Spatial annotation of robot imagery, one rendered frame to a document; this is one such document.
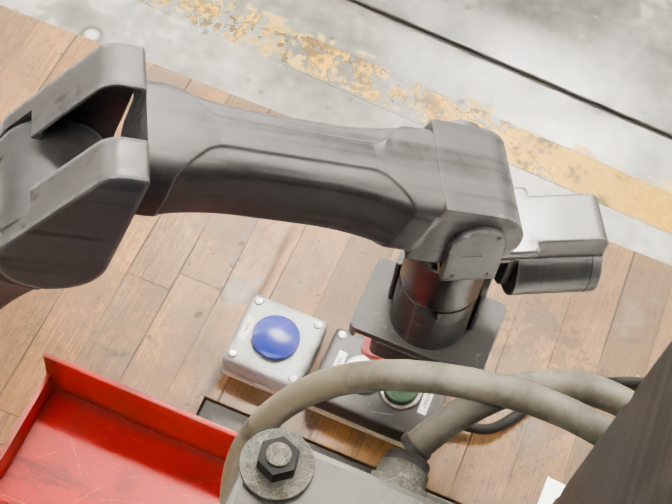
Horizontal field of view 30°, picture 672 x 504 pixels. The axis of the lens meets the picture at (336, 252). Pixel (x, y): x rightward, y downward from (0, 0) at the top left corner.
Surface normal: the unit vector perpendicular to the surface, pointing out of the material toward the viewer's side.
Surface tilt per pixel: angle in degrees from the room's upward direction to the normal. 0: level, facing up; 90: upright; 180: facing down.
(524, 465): 0
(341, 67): 0
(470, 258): 90
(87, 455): 0
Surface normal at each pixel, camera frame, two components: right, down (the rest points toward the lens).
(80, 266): 0.11, 0.86
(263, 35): 0.11, -0.51
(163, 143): 0.39, -0.50
